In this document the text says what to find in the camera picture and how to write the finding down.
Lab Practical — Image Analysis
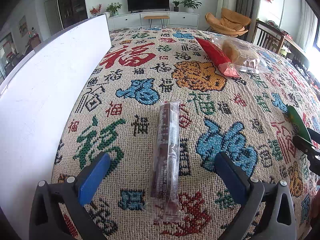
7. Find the dark brown snack bar packet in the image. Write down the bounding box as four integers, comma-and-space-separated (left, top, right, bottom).
146, 99, 181, 224

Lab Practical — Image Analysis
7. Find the dark wooden chair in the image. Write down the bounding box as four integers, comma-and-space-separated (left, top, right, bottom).
251, 19, 285, 54

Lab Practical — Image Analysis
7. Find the black television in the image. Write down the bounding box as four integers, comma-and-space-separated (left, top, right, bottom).
127, 0, 170, 12

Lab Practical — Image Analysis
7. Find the white window curtain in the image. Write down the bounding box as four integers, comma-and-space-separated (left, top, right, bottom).
297, 0, 319, 53

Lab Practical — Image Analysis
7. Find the person's right hand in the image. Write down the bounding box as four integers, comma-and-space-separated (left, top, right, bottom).
309, 179, 320, 219

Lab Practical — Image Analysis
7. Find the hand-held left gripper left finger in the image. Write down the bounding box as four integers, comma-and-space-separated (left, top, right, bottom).
29, 151, 112, 240

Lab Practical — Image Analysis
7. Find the red snack packet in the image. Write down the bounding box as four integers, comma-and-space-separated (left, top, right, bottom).
194, 37, 240, 78

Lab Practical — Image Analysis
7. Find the white television cabinet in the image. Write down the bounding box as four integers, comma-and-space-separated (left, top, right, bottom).
107, 11, 200, 32

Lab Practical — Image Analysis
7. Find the framed wall picture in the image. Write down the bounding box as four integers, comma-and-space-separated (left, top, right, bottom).
19, 16, 27, 37

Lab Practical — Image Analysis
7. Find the wooden dining table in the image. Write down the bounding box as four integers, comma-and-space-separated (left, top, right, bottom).
282, 34, 312, 68

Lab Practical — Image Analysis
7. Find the large leafy potted plant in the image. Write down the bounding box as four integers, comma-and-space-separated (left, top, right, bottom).
180, 0, 202, 13

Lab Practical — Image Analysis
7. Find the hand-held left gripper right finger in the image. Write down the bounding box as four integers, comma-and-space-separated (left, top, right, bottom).
214, 151, 297, 240

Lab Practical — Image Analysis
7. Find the white door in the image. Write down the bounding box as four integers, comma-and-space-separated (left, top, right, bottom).
44, 0, 62, 40

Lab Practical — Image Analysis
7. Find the dark glass cabinet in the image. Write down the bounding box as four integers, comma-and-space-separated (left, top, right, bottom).
55, 0, 88, 30

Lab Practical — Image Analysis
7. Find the orange lounge chair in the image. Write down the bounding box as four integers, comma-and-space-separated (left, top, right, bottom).
205, 7, 252, 36

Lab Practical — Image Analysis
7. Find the clear bag of pastries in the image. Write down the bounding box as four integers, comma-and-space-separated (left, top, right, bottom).
211, 35, 272, 74

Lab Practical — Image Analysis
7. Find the red flower arrangement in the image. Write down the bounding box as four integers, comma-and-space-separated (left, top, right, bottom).
89, 4, 102, 18

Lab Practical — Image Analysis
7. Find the wooden stool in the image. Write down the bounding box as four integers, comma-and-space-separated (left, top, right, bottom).
144, 15, 170, 28

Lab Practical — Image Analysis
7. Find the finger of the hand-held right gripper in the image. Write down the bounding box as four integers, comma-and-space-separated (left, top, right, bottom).
292, 135, 320, 175
307, 127, 320, 147

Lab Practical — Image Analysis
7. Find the white board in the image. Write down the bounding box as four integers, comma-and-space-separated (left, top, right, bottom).
0, 14, 112, 240

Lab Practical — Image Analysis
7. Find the green snack packet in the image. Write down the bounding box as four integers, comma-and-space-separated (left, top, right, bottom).
287, 105, 313, 143

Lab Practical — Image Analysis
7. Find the printed woven tablecloth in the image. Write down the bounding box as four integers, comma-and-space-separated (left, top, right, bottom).
51, 27, 320, 240

